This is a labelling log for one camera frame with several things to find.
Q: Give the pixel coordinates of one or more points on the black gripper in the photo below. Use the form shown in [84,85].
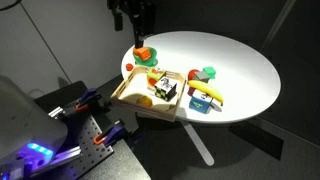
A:
[141,14]

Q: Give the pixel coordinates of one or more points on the red toy strawberry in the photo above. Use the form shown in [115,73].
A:
[129,67]

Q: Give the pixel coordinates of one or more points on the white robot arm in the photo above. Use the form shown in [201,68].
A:
[54,145]

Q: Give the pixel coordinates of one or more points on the wooden tray box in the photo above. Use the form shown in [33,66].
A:
[135,85]

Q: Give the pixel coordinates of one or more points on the orange block in bowl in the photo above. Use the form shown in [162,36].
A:
[144,53]

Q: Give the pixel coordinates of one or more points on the green plastic bowl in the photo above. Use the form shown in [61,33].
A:
[151,62]

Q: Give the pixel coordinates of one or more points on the black white checkered cube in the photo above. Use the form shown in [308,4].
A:
[165,89]

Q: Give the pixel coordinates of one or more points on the yellow toy lemon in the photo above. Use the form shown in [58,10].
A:
[145,101]

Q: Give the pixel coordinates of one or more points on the red toy apple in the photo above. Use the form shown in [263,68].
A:
[191,73]

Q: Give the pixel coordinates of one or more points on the grey block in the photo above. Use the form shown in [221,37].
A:
[201,76]

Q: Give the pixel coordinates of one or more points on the dark red block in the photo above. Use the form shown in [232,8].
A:
[191,90]

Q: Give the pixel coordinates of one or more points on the green block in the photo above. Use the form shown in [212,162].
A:
[210,71]

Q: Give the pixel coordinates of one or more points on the yellow toy banana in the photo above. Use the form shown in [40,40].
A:
[207,88]

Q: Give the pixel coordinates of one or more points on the blue number cube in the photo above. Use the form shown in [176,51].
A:
[200,102]

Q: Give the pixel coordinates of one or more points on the purple orange clamp rear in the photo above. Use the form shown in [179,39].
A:
[88,97]

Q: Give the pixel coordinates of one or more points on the purple orange clamp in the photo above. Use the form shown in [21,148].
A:
[88,97]
[111,135]

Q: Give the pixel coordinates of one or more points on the purple orange clamp front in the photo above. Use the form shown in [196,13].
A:
[111,135]

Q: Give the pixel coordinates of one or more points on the white round table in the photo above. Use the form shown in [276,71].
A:
[248,81]

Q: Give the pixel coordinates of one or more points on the black perforated breadboard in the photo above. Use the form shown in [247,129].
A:
[82,128]

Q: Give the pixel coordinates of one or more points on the aluminium rail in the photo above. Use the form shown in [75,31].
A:
[49,160]

